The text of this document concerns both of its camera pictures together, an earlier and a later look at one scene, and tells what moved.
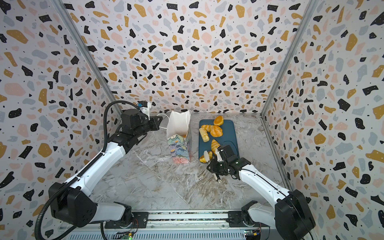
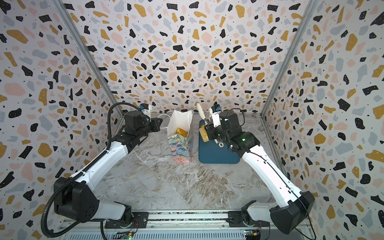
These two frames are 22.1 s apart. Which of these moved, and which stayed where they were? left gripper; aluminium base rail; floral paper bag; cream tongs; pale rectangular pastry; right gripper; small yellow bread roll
Moved: cream tongs; small yellow bread roll; right gripper
Stayed: aluminium base rail; pale rectangular pastry; left gripper; floral paper bag
